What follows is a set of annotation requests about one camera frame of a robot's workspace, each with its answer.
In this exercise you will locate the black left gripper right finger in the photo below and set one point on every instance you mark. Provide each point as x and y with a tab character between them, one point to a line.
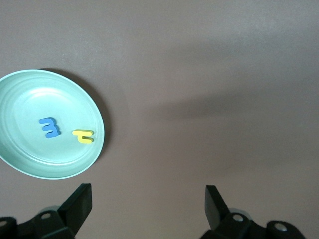
215	211

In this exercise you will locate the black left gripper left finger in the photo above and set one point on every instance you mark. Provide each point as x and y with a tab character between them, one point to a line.
74	211

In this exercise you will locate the yellow lowercase letter h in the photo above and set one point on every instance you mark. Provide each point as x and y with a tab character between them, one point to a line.
81	135

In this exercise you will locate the blue lowercase letter m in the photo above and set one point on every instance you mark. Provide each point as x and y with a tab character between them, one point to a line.
48	129

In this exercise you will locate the green plate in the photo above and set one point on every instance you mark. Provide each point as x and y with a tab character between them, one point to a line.
30	99

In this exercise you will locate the brown table cover sheet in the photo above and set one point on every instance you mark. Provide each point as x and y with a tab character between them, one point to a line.
199	74

